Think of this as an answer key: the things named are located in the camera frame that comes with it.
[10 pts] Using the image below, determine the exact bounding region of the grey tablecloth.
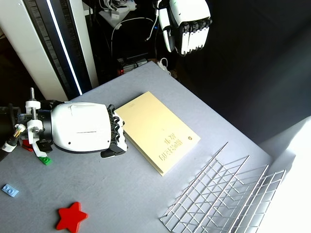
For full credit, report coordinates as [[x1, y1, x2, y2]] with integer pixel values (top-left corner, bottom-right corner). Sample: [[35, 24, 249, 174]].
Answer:
[[0, 60, 296, 233]]

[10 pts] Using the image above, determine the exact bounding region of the white cabinet with black strip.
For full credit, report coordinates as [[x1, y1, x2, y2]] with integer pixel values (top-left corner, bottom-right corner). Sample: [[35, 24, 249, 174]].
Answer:
[[0, 0, 99, 101]]

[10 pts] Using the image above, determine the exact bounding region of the white power strip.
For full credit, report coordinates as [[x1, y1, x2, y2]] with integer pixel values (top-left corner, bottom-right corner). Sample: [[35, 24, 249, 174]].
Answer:
[[156, 57, 172, 76]]

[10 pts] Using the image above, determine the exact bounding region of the white wire rack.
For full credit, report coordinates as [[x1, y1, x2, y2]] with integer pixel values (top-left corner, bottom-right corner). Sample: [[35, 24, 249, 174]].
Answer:
[[159, 142, 287, 233]]

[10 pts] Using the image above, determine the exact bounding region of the black backdrop curtain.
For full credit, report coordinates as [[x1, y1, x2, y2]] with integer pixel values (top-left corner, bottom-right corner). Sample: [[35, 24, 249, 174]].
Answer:
[[170, 0, 311, 147]]

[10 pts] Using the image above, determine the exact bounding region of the light blue toy brick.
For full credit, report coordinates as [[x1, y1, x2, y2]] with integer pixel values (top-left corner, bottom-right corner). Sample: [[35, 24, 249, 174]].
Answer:
[[1, 183, 20, 198]]

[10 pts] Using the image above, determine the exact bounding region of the red star block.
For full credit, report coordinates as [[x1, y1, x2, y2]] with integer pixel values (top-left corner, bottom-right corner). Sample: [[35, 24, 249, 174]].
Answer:
[[55, 201, 89, 233]]

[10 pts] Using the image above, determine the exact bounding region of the cream hardcover book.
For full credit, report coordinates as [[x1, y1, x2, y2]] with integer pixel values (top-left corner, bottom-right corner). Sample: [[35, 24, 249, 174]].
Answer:
[[114, 91, 202, 177]]

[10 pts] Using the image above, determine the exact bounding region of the black device with red light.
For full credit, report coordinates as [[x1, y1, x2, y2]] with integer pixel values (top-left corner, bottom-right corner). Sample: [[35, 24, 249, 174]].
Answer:
[[117, 57, 149, 75]]

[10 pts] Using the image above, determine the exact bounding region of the white box with cables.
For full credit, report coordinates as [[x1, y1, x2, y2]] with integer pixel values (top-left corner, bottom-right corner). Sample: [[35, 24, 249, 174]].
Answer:
[[98, 0, 138, 29]]

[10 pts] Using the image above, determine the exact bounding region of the green toy brick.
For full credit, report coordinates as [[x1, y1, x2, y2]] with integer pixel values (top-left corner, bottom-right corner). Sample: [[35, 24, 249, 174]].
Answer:
[[38, 156, 53, 166]]

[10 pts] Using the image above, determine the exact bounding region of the white cable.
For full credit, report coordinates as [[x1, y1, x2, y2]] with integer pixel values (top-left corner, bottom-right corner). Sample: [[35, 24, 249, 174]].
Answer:
[[110, 17, 155, 59], [145, 9, 160, 42]]

